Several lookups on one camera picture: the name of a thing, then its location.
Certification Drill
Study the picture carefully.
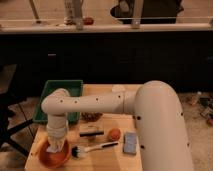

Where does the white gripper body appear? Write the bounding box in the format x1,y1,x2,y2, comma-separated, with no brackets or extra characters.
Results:
46,114,68,141

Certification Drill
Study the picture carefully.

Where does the white towel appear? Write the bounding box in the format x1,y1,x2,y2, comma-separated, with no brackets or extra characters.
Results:
47,137,66,153

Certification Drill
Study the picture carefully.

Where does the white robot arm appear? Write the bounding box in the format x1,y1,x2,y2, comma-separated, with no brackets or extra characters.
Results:
41,81,194,171

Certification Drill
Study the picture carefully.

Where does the red bowl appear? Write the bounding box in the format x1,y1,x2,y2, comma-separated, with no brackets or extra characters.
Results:
38,141,71,168

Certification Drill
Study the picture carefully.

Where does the bunch of dark grapes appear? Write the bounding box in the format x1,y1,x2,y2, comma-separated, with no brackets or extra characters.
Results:
81,113,102,122

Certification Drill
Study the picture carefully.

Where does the white dish brush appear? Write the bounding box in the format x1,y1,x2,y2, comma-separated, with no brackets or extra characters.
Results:
71,142,117,158

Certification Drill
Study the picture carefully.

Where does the green plastic tray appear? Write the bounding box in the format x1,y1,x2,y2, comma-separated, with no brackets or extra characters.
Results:
33,80,83,124

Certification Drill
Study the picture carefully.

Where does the orange fruit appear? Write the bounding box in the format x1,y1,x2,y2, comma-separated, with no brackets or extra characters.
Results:
107,128,121,141

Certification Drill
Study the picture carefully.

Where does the blue sponge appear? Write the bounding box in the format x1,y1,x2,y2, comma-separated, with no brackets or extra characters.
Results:
123,132,137,155

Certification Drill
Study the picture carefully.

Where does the black office chair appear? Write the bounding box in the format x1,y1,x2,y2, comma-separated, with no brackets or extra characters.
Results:
0,64,33,156

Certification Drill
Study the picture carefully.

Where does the red object on shelf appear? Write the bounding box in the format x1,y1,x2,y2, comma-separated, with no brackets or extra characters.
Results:
83,17,94,25

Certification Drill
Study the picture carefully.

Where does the black handled tool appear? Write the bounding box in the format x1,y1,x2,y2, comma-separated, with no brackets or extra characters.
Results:
79,131,104,137

